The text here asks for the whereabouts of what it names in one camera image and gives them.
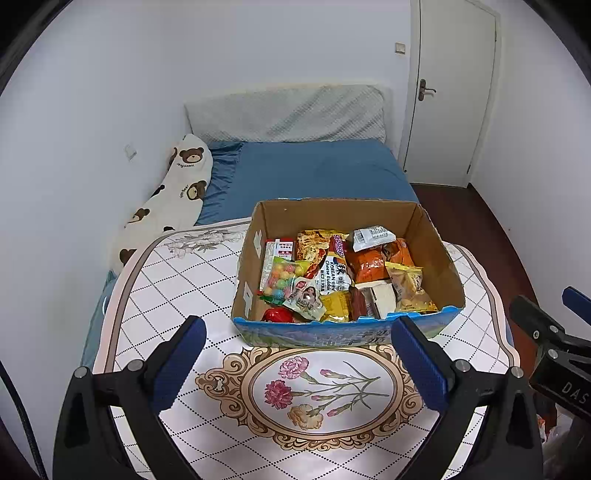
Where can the wall light switch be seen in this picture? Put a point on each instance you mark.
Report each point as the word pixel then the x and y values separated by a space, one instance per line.
pixel 400 48

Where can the silver white wafer packet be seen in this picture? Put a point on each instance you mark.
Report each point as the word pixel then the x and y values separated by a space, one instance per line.
pixel 379 298

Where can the orange snack packet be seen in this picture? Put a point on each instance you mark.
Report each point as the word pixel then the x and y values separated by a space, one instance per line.
pixel 367 265
pixel 398 252

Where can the brown snack packet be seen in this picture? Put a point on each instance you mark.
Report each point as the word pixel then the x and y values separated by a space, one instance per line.
pixel 360 304

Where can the red purple chip bag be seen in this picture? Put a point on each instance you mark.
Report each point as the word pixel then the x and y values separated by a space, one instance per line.
pixel 312 245

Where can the blue bed sheet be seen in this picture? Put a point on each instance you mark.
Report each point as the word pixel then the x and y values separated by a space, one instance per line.
pixel 300 175

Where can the door handle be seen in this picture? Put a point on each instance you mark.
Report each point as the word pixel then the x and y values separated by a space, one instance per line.
pixel 424 90

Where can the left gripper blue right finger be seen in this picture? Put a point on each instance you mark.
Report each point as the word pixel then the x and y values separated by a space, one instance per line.
pixel 424 360

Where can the cardboard milk box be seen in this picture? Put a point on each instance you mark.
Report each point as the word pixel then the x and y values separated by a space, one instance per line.
pixel 273 232

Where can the small red snack packet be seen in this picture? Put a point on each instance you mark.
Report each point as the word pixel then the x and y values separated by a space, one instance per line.
pixel 278 314

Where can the green pickled snack packet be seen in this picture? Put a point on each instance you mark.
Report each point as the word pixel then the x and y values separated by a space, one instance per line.
pixel 304 299

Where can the bear print long pillow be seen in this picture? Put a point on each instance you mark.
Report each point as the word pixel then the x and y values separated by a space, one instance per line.
pixel 175 204

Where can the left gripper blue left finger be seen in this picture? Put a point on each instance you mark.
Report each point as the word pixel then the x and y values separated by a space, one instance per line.
pixel 172 360

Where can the colourful candy bag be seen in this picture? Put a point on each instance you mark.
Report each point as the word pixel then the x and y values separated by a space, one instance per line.
pixel 278 279

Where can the yellow snack bag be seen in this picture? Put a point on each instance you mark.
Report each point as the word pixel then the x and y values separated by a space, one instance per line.
pixel 336 307

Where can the white door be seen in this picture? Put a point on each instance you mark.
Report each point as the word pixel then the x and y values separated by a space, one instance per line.
pixel 456 56

